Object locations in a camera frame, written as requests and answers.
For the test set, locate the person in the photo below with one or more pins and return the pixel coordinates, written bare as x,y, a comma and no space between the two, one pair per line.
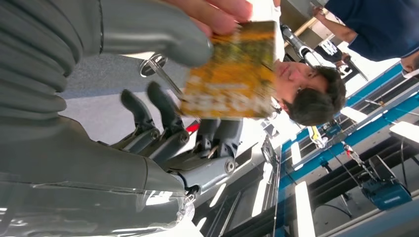
379,26
311,98

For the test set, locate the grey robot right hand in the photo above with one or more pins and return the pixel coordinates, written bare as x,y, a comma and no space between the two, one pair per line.
82,170

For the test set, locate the black cloth with white print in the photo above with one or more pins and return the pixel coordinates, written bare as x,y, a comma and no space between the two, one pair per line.
329,50

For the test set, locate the chrome stanchion post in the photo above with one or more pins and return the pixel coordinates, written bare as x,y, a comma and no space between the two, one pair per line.
154,65

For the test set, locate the blue gantry beam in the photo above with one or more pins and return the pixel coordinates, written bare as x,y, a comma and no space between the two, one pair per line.
370,124

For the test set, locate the blue electric hoist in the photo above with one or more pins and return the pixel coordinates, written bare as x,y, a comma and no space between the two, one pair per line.
386,194

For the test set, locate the white ceiling light panel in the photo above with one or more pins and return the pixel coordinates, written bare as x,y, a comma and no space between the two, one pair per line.
406,130
304,209
261,193
353,114

